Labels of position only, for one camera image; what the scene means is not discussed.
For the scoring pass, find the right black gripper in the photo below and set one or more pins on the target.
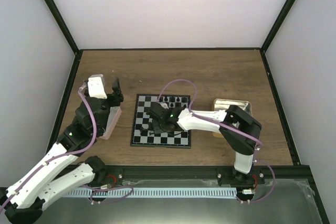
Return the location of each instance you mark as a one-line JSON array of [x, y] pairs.
[[156, 128]]

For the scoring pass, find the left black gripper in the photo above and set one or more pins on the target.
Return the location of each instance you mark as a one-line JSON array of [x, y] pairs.
[[117, 97]]

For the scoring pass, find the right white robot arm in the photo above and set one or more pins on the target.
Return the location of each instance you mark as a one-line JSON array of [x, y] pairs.
[[238, 128]]

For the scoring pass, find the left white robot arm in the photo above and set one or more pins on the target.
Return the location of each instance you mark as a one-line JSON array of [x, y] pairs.
[[96, 117]]

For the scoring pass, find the pile of black chess pieces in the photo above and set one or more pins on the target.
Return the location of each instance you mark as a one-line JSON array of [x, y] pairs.
[[147, 131]]

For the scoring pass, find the pink plastic tray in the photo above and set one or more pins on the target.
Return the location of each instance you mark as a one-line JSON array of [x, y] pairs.
[[113, 117]]

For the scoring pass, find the black and white chessboard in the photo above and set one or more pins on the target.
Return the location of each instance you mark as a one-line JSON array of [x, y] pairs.
[[178, 139]]

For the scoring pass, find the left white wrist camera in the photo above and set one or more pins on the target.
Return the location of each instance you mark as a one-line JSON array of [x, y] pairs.
[[95, 84]]

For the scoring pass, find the light blue cable duct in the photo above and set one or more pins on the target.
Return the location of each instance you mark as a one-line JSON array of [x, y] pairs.
[[212, 192]]

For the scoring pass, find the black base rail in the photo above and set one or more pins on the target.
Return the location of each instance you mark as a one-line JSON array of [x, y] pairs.
[[224, 175]]

